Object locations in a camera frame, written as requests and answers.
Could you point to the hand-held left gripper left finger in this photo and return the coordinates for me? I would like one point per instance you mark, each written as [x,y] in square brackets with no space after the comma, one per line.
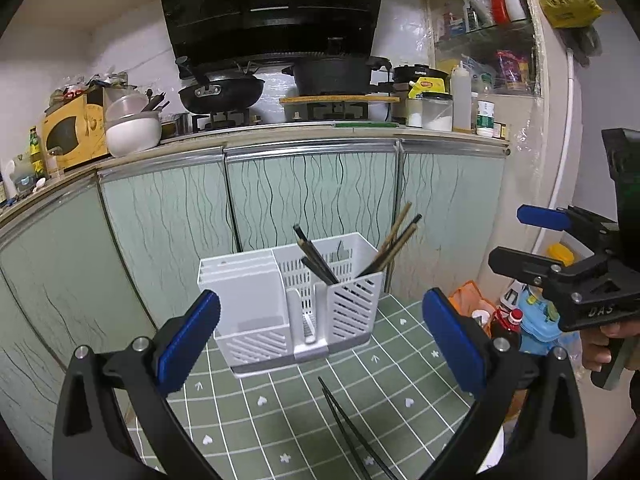
[190,340]

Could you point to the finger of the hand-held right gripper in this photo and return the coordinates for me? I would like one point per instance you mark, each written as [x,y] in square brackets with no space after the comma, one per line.
[542,216]
[525,265]

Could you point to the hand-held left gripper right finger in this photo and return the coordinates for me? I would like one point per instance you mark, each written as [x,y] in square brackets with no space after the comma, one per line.
[452,345]

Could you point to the white utensil holder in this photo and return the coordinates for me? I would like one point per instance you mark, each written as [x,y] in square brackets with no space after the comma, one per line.
[250,300]

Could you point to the wooden chopstick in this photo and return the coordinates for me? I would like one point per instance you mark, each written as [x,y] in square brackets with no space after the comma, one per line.
[397,225]
[395,250]

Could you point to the black chopstick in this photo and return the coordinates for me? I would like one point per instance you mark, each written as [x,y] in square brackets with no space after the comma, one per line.
[321,261]
[370,447]
[314,270]
[342,427]
[306,242]
[409,229]

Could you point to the person's right hand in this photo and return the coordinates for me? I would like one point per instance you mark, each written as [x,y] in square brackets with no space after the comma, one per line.
[597,352]

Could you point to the orange plastic bag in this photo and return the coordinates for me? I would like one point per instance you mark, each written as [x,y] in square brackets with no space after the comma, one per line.
[470,300]

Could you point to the red cap sauce bottle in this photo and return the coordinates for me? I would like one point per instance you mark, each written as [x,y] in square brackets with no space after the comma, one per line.
[507,327]

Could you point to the white pipe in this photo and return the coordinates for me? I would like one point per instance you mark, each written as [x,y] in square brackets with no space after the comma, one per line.
[562,150]

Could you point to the small seasoning jar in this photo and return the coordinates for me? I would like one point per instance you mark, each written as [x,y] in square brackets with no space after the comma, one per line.
[499,131]

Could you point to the green checked tablecloth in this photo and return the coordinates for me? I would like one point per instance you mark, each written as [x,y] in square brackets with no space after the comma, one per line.
[280,410]

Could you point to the green label plastic bottle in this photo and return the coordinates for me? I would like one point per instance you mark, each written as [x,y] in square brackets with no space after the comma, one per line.
[485,115]

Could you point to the white squeeze bottle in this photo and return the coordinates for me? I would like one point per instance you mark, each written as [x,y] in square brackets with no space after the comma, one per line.
[461,100]

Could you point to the jar of white powder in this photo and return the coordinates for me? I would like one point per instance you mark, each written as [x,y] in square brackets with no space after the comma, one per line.
[437,115]

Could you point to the small white jar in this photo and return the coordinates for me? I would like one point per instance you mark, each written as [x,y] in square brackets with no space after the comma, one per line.
[414,114]

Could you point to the yellow seasoning pouch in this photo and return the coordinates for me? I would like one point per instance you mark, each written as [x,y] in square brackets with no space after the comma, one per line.
[425,89]

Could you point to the black electric cooker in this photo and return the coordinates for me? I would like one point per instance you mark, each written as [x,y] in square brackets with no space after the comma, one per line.
[425,74]

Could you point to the white bowl pot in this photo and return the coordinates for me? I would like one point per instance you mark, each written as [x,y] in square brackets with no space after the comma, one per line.
[132,135]

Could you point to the red plastic bottle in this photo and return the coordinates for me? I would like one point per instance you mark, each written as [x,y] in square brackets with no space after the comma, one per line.
[500,0]

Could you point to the round wooden board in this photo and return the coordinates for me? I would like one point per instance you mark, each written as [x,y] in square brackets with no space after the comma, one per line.
[340,100]

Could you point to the yellow microwave oven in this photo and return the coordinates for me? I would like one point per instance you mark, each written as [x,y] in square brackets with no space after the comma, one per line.
[70,132]

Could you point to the green glass bottle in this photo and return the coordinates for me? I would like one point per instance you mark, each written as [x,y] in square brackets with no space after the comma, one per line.
[37,152]

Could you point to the clear plastic lid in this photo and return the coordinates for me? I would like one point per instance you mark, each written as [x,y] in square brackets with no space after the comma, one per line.
[125,105]

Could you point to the black wok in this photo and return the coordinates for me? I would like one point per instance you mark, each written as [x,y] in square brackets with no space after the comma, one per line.
[225,92]

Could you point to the gas stove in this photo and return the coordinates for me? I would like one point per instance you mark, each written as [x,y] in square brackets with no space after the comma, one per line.
[300,115]

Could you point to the black cooking pot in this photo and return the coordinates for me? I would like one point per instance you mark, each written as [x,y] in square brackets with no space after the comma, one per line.
[332,75]

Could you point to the black range hood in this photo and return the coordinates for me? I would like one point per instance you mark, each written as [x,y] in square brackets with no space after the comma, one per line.
[270,5]

